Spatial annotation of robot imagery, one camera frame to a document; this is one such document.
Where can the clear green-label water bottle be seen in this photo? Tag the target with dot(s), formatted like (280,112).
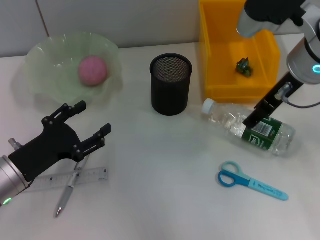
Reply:
(225,120)

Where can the yellow plastic bin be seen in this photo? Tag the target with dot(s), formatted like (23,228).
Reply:
(225,75)

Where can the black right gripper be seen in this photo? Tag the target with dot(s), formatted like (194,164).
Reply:
(292,81)

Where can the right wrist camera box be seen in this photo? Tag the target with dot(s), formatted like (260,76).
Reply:
(250,22)

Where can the pink peach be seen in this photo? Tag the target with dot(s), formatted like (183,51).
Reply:
(92,71)

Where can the pale green wavy fruit plate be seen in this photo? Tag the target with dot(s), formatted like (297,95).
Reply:
(50,62)

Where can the silver pen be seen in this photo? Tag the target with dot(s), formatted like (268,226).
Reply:
(65,192)

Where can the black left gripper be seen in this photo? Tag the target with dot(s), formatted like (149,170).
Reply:
(47,147)

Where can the black mesh pen holder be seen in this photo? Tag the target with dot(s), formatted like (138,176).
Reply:
(170,95)

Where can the green plastic wrapper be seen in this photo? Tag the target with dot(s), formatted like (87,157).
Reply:
(244,67)

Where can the blue scissors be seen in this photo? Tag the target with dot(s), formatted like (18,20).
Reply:
(262,187)

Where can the clear plastic ruler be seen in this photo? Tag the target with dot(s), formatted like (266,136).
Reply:
(92,175)

